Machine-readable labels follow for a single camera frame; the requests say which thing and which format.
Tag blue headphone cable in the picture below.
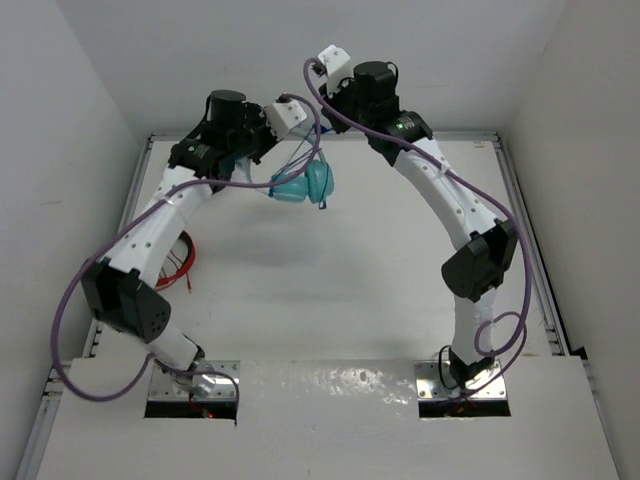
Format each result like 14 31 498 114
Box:
272 117 334 211

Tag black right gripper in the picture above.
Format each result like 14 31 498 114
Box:
321 69 374 132

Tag metal base plate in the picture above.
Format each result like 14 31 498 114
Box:
148 359 240 402
414 360 508 402

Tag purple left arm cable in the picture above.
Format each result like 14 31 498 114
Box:
51 92 321 416

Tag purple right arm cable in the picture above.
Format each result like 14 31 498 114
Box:
303 57 531 401

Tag aluminium table frame rail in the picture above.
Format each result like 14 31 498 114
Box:
14 129 596 480

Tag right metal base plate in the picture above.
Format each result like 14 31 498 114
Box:
414 360 508 402

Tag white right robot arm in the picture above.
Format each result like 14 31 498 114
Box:
311 61 517 388

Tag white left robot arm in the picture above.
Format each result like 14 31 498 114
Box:
81 90 277 370

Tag red headphones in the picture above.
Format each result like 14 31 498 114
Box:
154 231 196 293

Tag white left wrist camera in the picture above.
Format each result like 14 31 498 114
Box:
264 99 307 141

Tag teal cat-ear headphones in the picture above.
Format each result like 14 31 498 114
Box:
255 127 335 210

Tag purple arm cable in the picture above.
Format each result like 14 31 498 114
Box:
51 92 321 416
303 57 531 401

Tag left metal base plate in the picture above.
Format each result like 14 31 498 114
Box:
148 359 240 402

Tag white front cover board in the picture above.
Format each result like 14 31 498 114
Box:
39 357 617 479

